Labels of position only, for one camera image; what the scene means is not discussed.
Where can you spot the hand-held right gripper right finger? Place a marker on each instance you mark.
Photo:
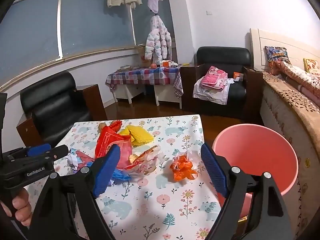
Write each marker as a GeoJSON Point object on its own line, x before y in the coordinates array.
{"type": "Point", "coordinates": [215, 170]}

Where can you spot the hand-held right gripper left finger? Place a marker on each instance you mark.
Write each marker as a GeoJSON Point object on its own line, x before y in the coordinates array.
{"type": "Point", "coordinates": [107, 170]}

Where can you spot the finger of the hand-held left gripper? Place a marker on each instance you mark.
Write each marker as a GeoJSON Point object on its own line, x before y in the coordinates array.
{"type": "Point", "coordinates": [37, 151]}
{"type": "Point", "coordinates": [60, 151]}

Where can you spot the orange wrapper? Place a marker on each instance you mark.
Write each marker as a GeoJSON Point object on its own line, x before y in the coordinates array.
{"type": "Point", "coordinates": [182, 167]}

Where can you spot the pink plastic bin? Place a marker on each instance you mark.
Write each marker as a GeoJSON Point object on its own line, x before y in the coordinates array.
{"type": "Point", "coordinates": [250, 150]}

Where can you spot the red foam net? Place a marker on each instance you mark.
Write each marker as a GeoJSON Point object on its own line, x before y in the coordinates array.
{"type": "Point", "coordinates": [117, 125]}

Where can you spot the yellow foam net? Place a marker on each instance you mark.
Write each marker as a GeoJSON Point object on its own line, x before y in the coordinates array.
{"type": "Point", "coordinates": [141, 135]}

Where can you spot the person's left hand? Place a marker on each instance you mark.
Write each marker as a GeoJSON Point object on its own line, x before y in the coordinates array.
{"type": "Point", "coordinates": [22, 205]}

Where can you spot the blue wrapper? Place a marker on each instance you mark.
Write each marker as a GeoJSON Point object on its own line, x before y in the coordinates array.
{"type": "Point", "coordinates": [120, 175]}

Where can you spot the white crumpled paper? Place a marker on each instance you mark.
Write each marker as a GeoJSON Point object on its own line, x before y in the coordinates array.
{"type": "Point", "coordinates": [73, 158]}

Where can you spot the pink wrapper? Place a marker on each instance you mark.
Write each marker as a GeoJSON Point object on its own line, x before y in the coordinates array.
{"type": "Point", "coordinates": [85, 156]}

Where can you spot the red snack wrapper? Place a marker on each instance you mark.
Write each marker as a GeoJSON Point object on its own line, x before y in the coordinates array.
{"type": "Point", "coordinates": [107, 140]}

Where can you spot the clear printed plastic wrapper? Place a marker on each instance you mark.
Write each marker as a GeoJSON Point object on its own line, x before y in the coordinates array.
{"type": "Point", "coordinates": [145, 165]}

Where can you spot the walnut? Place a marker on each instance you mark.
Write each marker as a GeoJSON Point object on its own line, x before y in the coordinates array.
{"type": "Point", "coordinates": [101, 127]}

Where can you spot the floral tablecloth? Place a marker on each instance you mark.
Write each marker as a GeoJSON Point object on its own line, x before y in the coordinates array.
{"type": "Point", "coordinates": [150, 200]}

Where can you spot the black leather armchair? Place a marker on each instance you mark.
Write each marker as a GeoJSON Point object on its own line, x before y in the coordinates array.
{"type": "Point", "coordinates": [55, 97]}
{"type": "Point", "coordinates": [222, 55]}

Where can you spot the white desk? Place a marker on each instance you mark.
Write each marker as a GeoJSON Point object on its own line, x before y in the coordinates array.
{"type": "Point", "coordinates": [167, 95]}

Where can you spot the pink folded blanket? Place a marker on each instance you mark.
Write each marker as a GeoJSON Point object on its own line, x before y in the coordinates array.
{"type": "Point", "coordinates": [215, 77]}

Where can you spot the bed with lace cover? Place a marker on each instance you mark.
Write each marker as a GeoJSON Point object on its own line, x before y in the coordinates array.
{"type": "Point", "coordinates": [295, 120]}

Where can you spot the small orange box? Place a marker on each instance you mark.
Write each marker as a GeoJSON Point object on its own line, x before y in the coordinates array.
{"type": "Point", "coordinates": [238, 75]}

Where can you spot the checkered tablecloth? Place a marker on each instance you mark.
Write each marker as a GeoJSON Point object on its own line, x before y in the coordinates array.
{"type": "Point", "coordinates": [142, 76]}

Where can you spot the stack of books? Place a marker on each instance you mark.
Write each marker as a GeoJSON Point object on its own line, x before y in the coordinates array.
{"type": "Point", "coordinates": [125, 68]}

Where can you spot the orange white box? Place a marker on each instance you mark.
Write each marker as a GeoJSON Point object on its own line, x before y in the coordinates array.
{"type": "Point", "coordinates": [166, 63]}

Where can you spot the cardboard box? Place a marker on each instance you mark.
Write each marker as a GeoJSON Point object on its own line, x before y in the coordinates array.
{"type": "Point", "coordinates": [143, 56]}

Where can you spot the orange floral quilt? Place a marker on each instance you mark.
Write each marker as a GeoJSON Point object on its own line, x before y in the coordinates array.
{"type": "Point", "coordinates": [300, 76]}

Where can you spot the cartoon print pillow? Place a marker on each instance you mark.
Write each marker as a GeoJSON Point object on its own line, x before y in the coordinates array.
{"type": "Point", "coordinates": [276, 57]}

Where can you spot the window with blue blind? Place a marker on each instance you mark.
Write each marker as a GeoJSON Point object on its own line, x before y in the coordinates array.
{"type": "Point", "coordinates": [87, 22]}

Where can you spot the white headboard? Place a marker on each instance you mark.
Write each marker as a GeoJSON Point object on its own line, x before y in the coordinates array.
{"type": "Point", "coordinates": [262, 42]}

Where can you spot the pastel puffer jacket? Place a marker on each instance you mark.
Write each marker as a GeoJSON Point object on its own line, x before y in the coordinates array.
{"type": "Point", "coordinates": [158, 42]}

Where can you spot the yellow patterned pillow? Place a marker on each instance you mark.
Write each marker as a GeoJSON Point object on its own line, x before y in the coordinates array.
{"type": "Point", "coordinates": [312, 66]}

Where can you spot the purple hat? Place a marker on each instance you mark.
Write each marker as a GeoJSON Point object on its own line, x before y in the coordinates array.
{"type": "Point", "coordinates": [153, 1]}

